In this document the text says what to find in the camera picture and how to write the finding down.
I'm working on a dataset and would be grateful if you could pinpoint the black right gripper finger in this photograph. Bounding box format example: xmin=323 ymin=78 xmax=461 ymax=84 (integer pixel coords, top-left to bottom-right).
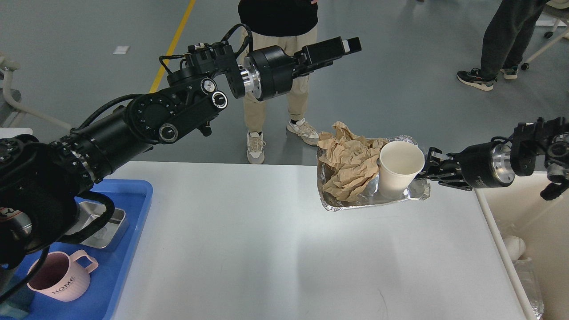
xmin=420 ymin=147 xmax=461 ymax=178
xmin=429 ymin=176 xmax=473 ymax=191

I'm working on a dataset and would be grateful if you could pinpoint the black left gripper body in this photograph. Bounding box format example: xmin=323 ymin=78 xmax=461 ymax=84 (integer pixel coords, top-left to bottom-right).
xmin=242 ymin=45 xmax=299 ymax=101

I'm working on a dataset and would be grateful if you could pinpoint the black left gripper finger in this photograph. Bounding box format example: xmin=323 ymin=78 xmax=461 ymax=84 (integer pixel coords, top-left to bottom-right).
xmin=296 ymin=37 xmax=362 ymax=74

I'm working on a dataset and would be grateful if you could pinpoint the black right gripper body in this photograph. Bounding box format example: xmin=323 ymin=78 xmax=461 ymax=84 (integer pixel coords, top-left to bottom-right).
xmin=453 ymin=141 xmax=516 ymax=188

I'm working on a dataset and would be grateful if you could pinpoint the aluminium foil tray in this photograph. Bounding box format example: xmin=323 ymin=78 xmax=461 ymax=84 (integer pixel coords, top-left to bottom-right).
xmin=317 ymin=135 xmax=430 ymax=211

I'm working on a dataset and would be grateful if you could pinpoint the white paper cup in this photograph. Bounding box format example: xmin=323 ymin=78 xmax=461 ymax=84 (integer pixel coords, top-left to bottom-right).
xmin=378 ymin=140 xmax=425 ymax=199

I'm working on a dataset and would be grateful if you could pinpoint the brown paper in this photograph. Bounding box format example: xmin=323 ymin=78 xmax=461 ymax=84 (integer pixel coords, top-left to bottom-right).
xmin=317 ymin=121 xmax=388 ymax=202

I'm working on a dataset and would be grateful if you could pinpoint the square steel tray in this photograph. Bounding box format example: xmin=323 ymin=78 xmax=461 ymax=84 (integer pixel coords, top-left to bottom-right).
xmin=66 ymin=201 xmax=129 ymax=252

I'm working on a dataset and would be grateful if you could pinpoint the pink ribbed mug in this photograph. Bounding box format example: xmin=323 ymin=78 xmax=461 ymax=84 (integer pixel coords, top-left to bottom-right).
xmin=27 ymin=249 xmax=98 ymax=302

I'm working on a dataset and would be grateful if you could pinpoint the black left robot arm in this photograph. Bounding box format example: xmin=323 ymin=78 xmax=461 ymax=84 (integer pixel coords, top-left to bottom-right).
xmin=0 ymin=25 xmax=361 ymax=302

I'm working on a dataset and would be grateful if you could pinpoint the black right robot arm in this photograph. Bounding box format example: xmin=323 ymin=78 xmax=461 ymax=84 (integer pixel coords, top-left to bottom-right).
xmin=417 ymin=117 xmax=569 ymax=200

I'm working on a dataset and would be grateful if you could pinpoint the person in beige trousers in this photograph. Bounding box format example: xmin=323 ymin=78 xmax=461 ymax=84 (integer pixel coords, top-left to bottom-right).
xmin=237 ymin=0 xmax=319 ymax=164

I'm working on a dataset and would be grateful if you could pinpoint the beige plastic bin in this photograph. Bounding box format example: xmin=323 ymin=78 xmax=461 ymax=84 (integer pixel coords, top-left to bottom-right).
xmin=475 ymin=172 xmax=569 ymax=320

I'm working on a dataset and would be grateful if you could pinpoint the white office chair base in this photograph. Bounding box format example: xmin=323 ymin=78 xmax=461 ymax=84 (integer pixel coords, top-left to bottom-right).
xmin=520 ymin=0 xmax=569 ymax=72

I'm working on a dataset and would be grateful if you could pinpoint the clear plastic bottle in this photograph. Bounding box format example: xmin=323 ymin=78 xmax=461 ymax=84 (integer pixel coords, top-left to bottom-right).
xmin=513 ymin=259 xmax=544 ymax=320

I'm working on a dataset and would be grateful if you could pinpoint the bystander in dark trousers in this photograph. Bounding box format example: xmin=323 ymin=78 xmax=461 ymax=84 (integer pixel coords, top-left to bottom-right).
xmin=457 ymin=0 xmax=547 ymax=91

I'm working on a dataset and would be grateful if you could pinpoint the grey chair base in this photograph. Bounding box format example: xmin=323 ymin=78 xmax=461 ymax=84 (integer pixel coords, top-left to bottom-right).
xmin=0 ymin=53 xmax=74 ymax=130

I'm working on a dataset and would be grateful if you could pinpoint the white side table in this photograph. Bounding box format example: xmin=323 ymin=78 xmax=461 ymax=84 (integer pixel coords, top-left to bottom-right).
xmin=0 ymin=127 xmax=34 ymax=139

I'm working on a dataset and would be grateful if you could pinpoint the blue plastic tray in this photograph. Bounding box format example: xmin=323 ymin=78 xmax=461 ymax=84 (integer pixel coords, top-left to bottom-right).
xmin=27 ymin=180 xmax=153 ymax=320

